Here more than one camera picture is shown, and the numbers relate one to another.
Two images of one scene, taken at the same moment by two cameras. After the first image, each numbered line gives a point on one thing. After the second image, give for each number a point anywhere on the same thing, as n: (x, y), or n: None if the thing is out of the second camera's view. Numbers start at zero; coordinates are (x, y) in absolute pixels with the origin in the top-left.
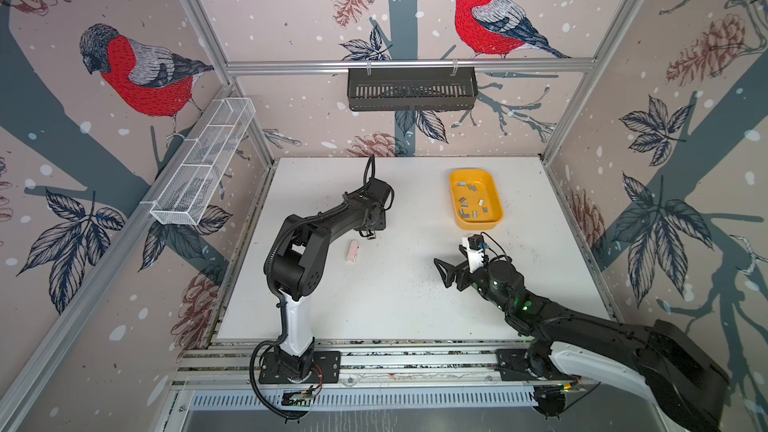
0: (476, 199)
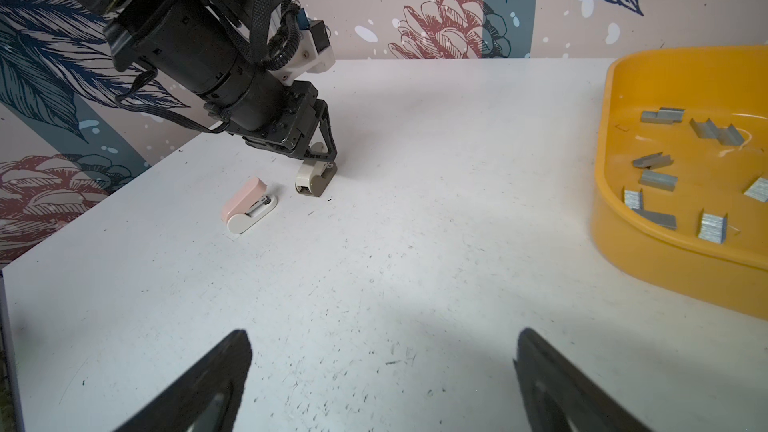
0: (679, 136)
